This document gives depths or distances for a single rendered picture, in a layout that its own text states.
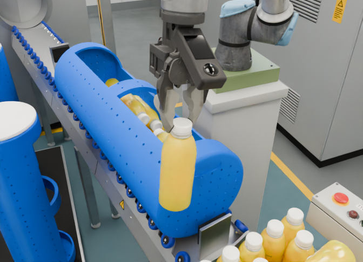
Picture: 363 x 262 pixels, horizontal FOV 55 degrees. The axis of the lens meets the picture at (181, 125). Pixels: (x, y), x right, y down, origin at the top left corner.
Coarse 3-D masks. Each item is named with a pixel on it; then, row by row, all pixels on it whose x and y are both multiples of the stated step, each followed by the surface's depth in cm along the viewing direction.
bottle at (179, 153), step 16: (176, 144) 64; (192, 144) 65; (176, 160) 65; (192, 160) 66; (160, 176) 69; (176, 176) 66; (192, 176) 69; (160, 192) 71; (176, 192) 68; (176, 208) 70
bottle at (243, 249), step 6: (240, 246) 86; (246, 246) 83; (240, 252) 85; (246, 252) 83; (252, 252) 83; (258, 252) 83; (264, 252) 84; (240, 258) 85; (246, 258) 83; (252, 258) 83; (264, 258) 84
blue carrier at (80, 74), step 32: (64, 64) 138; (96, 64) 153; (64, 96) 139; (96, 96) 116; (96, 128) 113; (128, 128) 100; (192, 128) 116; (128, 160) 96; (160, 160) 88; (224, 160) 90; (192, 192) 89; (224, 192) 98; (160, 224) 89; (192, 224) 97
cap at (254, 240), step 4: (252, 232) 84; (256, 232) 84; (248, 236) 83; (252, 236) 83; (256, 236) 83; (260, 236) 83; (248, 240) 82; (252, 240) 82; (256, 240) 82; (260, 240) 82; (248, 244) 82; (252, 244) 81; (256, 244) 81; (260, 244) 82; (252, 248) 82; (256, 248) 82
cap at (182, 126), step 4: (176, 120) 65; (180, 120) 65; (184, 120) 65; (188, 120) 65; (176, 124) 64; (180, 124) 64; (184, 124) 64; (188, 124) 64; (176, 128) 63; (180, 128) 63; (184, 128) 63; (188, 128) 63; (176, 132) 64; (180, 132) 63; (184, 132) 63; (188, 132) 64
